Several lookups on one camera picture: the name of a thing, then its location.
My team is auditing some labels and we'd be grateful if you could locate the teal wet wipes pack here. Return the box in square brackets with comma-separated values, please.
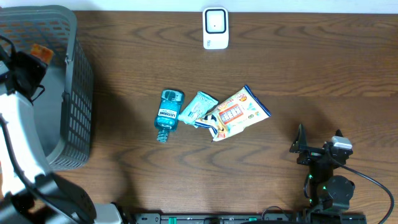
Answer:
[178, 91, 218, 125]

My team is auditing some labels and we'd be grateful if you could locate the grey plastic shopping basket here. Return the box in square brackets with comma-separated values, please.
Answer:
[1, 5, 94, 170]

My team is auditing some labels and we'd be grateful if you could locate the orange small box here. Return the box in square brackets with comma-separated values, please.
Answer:
[30, 44, 54, 65]

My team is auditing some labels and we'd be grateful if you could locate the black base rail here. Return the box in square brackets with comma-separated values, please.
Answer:
[124, 207, 367, 224]

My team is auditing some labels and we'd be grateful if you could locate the white barcode scanner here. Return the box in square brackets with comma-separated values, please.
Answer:
[202, 7, 229, 50]

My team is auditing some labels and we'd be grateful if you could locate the yellow snack bag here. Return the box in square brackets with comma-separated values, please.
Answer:
[195, 85, 271, 141]

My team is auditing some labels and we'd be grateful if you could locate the blue Listerine mouthwash bottle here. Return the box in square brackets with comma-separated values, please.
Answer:
[154, 89, 185, 142]

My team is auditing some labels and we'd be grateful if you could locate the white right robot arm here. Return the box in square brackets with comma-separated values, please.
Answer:
[289, 124, 355, 223]

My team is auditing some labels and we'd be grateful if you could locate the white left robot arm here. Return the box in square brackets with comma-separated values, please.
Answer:
[1, 37, 123, 223]

